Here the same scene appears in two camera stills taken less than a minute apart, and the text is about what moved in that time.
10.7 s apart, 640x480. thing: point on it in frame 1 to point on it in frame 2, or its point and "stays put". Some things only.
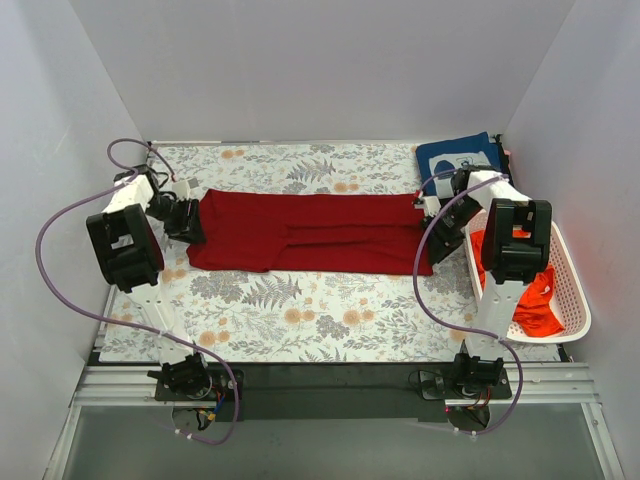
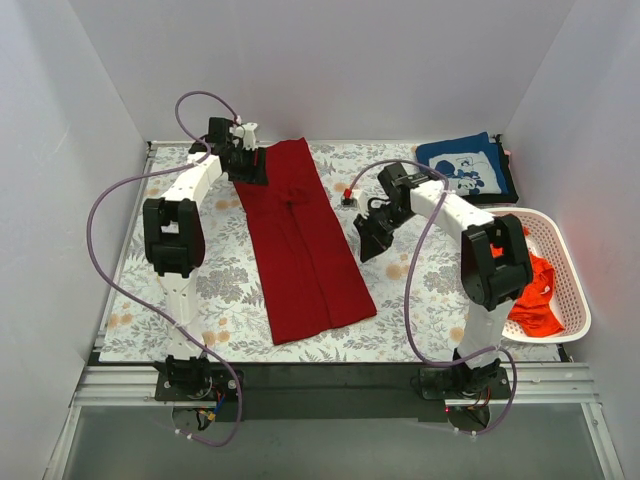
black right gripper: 441,235 to 378,228
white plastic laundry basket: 569,302 stays put
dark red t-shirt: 312,233 to 312,278
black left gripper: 185,220 to 247,170
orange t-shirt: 534,314 stays put
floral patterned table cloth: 259,316 stays put
